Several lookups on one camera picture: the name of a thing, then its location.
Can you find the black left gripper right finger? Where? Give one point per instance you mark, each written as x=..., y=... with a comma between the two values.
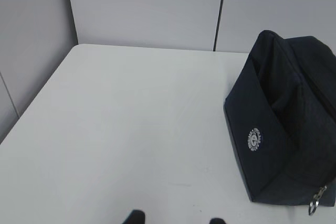
x=216, y=221

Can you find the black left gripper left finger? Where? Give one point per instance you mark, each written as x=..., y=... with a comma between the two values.
x=135, y=217

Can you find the dark blue zippered lunch bag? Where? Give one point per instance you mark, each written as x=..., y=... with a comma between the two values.
x=281, y=119

